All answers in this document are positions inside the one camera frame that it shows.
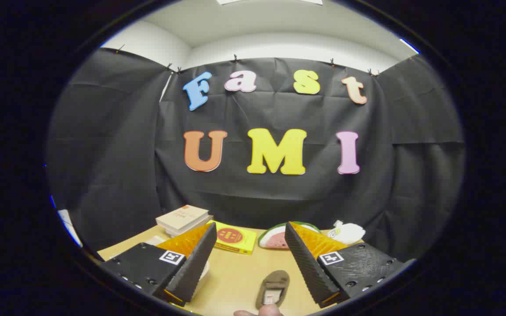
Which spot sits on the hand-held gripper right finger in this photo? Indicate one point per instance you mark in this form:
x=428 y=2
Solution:
x=308 y=272

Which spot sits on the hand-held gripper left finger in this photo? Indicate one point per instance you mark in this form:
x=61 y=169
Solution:
x=196 y=267

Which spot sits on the cream storage box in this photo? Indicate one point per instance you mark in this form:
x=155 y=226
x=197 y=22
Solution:
x=204 y=274

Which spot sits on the brown fuzzy shoe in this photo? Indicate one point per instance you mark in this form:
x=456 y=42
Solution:
x=277 y=281

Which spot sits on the grey cover book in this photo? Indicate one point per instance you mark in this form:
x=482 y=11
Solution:
x=176 y=231

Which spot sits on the watermelon slice plush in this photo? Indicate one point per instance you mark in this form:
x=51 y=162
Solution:
x=272 y=239

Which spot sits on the yellow book with red circle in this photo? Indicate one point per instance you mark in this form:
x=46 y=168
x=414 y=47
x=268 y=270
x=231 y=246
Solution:
x=235 y=237

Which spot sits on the beige cover book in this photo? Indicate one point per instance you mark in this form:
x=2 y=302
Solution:
x=182 y=216

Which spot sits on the white plush toy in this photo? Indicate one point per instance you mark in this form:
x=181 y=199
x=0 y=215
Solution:
x=349 y=232

